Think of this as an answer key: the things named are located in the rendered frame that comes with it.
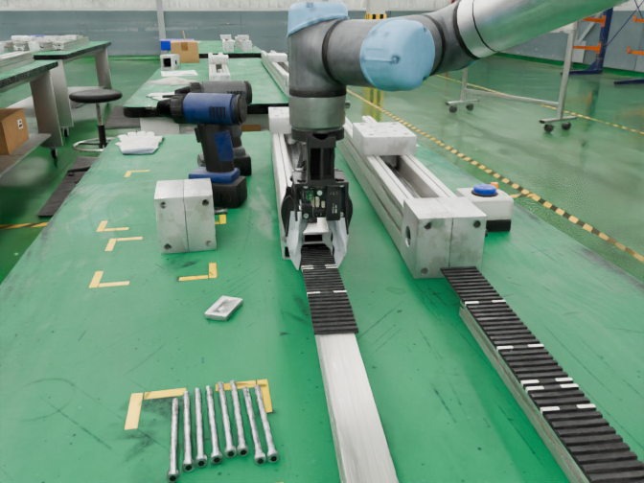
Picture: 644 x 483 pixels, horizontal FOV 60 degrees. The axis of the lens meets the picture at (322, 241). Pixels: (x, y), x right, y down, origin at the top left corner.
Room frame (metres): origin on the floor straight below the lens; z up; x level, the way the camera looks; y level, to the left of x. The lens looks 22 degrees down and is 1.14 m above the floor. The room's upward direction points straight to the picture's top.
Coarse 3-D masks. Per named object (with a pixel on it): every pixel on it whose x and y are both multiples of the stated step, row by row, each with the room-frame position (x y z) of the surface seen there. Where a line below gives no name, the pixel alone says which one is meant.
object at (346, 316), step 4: (344, 312) 0.58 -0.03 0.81; (348, 312) 0.58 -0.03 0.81; (352, 312) 0.58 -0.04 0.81; (312, 316) 0.57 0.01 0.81; (316, 316) 0.57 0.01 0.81; (320, 316) 0.57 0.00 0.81; (324, 316) 0.58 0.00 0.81; (328, 316) 0.58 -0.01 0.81; (332, 316) 0.58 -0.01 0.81; (336, 316) 0.58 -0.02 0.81; (340, 316) 0.58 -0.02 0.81; (344, 316) 0.58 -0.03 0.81; (348, 316) 0.58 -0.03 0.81; (352, 316) 0.58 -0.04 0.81; (312, 320) 0.57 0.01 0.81; (316, 320) 0.57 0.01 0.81; (320, 320) 0.57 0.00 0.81; (324, 320) 0.57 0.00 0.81; (328, 320) 0.57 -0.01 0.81; (332, 320) 0.57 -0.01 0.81; (336, 320) 0.57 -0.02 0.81; (340, 320) 0.57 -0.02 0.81; (344, 320) 0.57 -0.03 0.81; (348, 320) 0.57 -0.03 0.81; (352, 320) 0.57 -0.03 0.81
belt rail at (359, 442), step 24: (336, 336) 0.54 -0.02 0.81; (336, 360) 0.49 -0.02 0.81; (360, 360) 0.49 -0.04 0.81; (336, 384) 0.45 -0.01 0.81; (360, 384) 0.45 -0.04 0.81; (336, 408) 0.42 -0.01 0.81; (360, 408) 0.42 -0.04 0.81; (336, 432) 0.39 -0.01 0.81; (360, 432) 0.38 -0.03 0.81; (336, 456) 0.38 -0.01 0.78; (360, 456) 0.36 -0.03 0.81; (384, 456) 0.36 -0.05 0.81; (360, 480) 0.33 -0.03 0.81; (384, 480) 0.33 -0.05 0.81
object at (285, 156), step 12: (276, 144) 1.27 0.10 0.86; (288, 144) 1.39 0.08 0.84; (300, 144) 1.44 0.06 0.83; (276, 156) 1.15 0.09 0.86; (288, 156) 1.31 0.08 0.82; (276, 168) 1.06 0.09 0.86; (288, 168) 1.06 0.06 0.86; (276, 180) 1.07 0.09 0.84; (288, 180) 0.97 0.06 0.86; (276, 192) 1.10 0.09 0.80; (312, 228) 0.83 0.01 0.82; (324, 228) 0.83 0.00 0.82; (312, 240) 0.83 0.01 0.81; (324, 240) 0.82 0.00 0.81; (288, 252) 0.83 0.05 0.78
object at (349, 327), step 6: (312, 324) 0.56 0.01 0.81; (318, 324) 0.56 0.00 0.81; (324, 324) 0.56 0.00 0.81; (330, 324) 0.56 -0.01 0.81; (336, 324) 0.56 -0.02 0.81; (342, 324) 0.56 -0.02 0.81; (348, 324) 0.56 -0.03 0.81; (354, 324) 0.56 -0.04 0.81; (318, 330) 0.54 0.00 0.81; (324, 330) 0.55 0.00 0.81; (330, 330) 0.55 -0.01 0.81; (336, 330) 0.55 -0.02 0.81; (342, 330) 0.55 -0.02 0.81; (348, 330) 0.55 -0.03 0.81; (354, 330) 0.55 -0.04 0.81
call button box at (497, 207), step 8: (456, 192) 1.00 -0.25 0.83; (464, 192) 0.98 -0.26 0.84; (472, 192) 0.97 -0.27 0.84; (496, 192) 0.97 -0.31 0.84; (472, 200) 0.93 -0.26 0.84; (480, 200) 0.93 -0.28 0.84; (488, 200) 0.93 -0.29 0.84; (496, 200) 0.93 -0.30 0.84; (504, 200) 0.94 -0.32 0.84; (512, 200) 0.94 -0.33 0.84; (480, 208) 0.93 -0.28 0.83; (488, 208) 0.93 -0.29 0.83; (496, 208) 0.93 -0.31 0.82; (504, 208) 0.94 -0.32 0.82; (512, 208) 0.94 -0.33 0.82; (488, 216) 0.93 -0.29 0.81; (496, 216) 0.93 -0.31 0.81; (504, 216) 0.94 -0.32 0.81; (488, 224) 0.93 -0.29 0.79; (496, 224) 0.93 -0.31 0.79; (504, 224) 0.94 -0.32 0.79
